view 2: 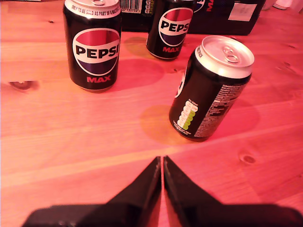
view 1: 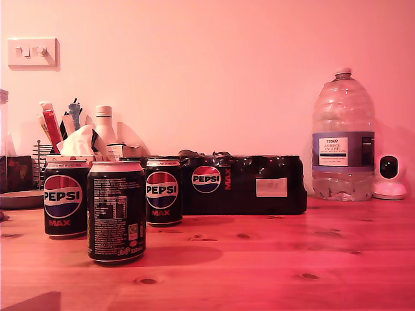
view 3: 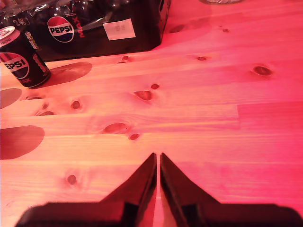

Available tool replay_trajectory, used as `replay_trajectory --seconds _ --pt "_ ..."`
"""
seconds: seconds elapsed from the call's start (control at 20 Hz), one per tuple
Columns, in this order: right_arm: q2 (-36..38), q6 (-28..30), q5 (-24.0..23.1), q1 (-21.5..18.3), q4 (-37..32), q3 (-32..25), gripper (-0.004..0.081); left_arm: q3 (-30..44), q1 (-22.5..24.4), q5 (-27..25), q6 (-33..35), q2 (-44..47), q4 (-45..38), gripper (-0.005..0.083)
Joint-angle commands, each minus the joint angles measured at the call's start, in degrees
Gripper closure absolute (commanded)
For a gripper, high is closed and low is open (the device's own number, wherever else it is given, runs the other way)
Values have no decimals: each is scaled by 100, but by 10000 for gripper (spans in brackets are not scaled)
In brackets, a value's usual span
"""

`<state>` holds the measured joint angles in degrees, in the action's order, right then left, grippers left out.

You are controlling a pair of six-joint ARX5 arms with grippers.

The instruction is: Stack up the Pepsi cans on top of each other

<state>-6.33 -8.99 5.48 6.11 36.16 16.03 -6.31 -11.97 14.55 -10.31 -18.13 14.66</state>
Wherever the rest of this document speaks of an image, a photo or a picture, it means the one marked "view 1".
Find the black Pepsi Max can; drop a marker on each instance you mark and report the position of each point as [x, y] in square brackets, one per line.
[61, 201]
[162, 194]
[116, 210]

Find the black Pepsi Max multipack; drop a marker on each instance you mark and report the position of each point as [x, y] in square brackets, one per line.
[243, 194]

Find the small white carton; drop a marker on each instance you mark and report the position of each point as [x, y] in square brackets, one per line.
[129, 150]

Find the white bottle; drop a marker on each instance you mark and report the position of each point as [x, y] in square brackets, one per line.
[103, 129]

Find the black white striped sachet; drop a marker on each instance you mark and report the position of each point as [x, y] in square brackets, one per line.
[96, 139]
[66, 129]

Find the white tissue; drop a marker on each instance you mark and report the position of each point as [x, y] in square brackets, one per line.
[78, 142]

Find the pale blue packet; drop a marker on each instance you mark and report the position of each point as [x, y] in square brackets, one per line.
[74, 113]

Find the large clear water bottle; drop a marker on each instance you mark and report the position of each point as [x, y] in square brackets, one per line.
[343, 113]

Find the dark printed box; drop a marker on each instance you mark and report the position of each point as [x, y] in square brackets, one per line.
[19, 171]

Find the grey plate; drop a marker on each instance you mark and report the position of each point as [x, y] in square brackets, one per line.
[19, 199]

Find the small dark purple object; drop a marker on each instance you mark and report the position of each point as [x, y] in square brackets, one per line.
[3, 216]

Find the small white round camera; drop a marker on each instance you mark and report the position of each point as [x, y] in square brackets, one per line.
[389, 191]

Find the white wall switch plate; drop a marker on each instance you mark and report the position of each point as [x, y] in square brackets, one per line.
[32, 61]

